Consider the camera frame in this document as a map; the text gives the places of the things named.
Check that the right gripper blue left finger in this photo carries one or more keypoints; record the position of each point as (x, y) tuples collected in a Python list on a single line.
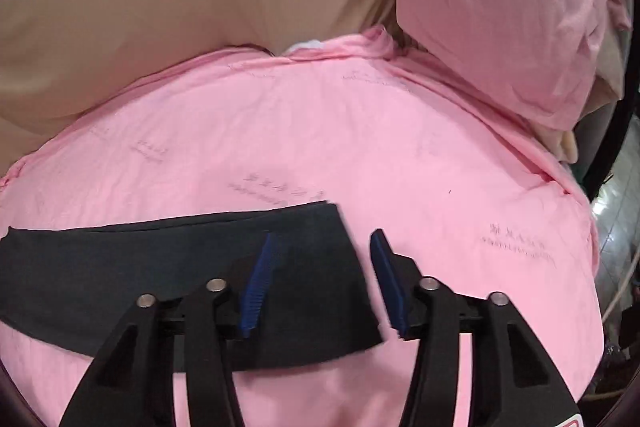
[(130, 381)]

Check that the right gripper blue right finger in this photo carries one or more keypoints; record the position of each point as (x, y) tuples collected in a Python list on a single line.
[(514, 380)]

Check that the dark grey pants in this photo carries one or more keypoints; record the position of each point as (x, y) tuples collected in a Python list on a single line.
[(70, 287)]

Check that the pink bed sheet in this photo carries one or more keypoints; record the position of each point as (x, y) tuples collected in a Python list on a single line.
[(391, 139)]

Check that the white label tag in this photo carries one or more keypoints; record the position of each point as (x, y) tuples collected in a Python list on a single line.
[(313, 44)]

